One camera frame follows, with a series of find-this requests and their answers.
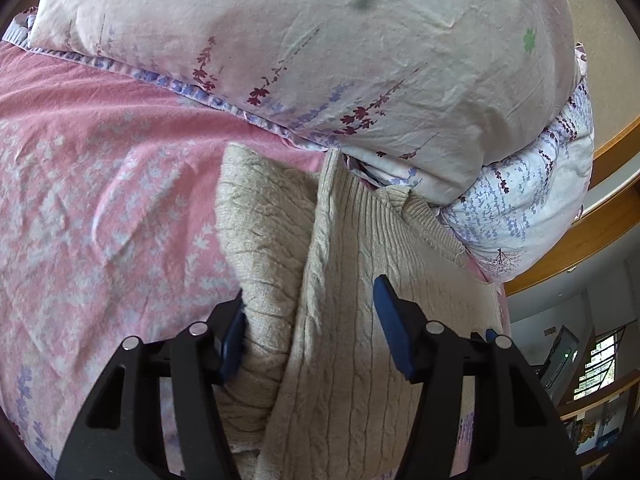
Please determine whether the beige cable-knit sweater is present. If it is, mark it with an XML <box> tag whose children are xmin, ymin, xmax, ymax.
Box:
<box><xmin>215</xmin><ymin>144</ymin><xmax>502</xmax><ymax>479</ymax></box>

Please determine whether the wooden shelf with items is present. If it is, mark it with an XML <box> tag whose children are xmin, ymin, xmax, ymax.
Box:
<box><xmin>531</xmin><ymin>324</ymin><xmax>640</xmax><ymax>470</ymax></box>

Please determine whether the pink floral bed sheet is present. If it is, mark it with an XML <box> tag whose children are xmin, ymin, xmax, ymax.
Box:
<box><xmin>0</xmin><ymin>6</ymin><xmax>511</xmax><ymax>480</ymax></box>

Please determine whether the white lavender-print right pillow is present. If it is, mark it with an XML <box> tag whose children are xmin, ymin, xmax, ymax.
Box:
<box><xmin>326</xmin><ymin>29</ymin><xmax>594</xmax><ymax>282</ymax></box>

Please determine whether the pink floral left pillow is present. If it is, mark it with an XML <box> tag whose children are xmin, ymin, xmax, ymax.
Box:
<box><xmin>29</xmin><ymin>0</ymin><xmax>579</xmax><ymax>205</ymax></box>

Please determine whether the wooden bed headboard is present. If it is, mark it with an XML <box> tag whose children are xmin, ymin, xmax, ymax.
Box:
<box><xmin>506</xmin><ymin>120</ymin><xmax>639</xmax><ymax>296</ymax></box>

